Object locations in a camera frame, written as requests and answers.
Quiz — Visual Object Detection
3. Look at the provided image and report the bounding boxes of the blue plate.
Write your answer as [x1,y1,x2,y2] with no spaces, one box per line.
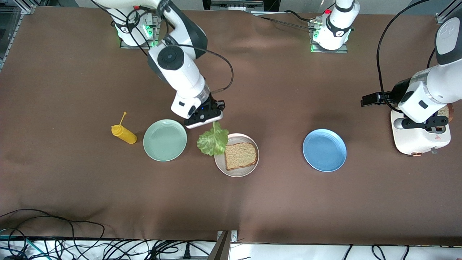
[302,129,347,172]

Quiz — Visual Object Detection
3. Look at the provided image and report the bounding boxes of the long black looped cable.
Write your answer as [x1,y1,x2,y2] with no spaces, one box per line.
[0,209,106,260]

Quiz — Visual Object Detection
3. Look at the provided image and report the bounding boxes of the brown bread slice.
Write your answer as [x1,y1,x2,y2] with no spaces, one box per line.
[224,142,258,171]
[436,105,454,122]

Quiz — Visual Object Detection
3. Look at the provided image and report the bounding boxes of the grey metal bracket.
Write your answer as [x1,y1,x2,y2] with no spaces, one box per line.
[208,230,239,260]

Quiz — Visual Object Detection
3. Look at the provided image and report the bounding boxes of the green plate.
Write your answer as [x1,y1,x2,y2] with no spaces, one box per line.
[143,119,188,162]

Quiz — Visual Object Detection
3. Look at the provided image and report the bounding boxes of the green lettuce leaf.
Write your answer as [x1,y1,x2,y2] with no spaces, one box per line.
[197,121,229,156]

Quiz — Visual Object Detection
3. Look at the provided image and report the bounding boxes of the teal cable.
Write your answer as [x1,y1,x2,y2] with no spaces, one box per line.
[0,234,42,260]

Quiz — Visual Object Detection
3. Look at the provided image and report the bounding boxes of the white toaster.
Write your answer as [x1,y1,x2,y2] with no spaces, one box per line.
[391,108,452,157]

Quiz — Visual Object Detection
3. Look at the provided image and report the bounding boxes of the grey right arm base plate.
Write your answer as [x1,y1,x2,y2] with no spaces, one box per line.
[120,36,159,49]

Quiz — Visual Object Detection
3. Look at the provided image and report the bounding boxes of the black equipment box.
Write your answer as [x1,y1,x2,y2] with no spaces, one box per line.
[202,0,281,12]

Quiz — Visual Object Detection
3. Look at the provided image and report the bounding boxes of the brown table cloth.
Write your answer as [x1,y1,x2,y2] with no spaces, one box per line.
[0,5,462,246]

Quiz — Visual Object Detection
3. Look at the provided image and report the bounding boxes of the grey left arm base plate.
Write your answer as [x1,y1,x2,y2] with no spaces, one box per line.
[309,19,349,54]

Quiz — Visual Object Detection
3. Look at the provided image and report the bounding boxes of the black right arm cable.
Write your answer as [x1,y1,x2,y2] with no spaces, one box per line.
[123,5,234,95]

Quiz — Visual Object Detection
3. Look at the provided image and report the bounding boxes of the tangled black cable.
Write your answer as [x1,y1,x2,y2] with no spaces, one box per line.
[47,238,217,260]

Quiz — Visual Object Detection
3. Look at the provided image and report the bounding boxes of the black left base cable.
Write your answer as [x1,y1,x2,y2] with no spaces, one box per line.
[253,10,327,30]

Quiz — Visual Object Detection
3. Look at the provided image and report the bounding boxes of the yellow squeeze bottle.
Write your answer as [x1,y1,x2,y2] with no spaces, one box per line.
[111,111,138,145]

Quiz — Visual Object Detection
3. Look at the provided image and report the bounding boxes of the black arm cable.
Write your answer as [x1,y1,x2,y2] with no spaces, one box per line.
[123,5,234,95]
[376,0,439,113]

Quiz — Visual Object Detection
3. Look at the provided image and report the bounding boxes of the beige plate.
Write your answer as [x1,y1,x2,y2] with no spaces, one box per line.
[214,133,260,178]

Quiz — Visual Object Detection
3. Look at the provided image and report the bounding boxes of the aluminium frame rail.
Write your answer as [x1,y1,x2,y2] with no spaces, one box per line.
[0,0,36,73]
[435,0,462,25]

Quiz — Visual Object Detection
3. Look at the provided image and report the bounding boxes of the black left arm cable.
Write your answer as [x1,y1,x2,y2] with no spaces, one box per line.
[376,0,439,113]

